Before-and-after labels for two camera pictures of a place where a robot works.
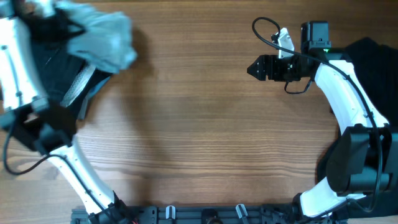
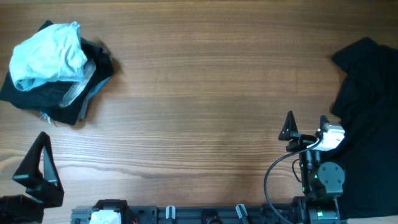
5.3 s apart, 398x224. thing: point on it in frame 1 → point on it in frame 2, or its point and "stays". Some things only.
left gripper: [67, 27] → [46, 185]
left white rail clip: [170, 212] stays
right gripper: [272, 71] → [292, 132]
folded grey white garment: [78, 84] stays
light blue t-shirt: [106, 42] → [53, 53]
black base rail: [204, 214] stays
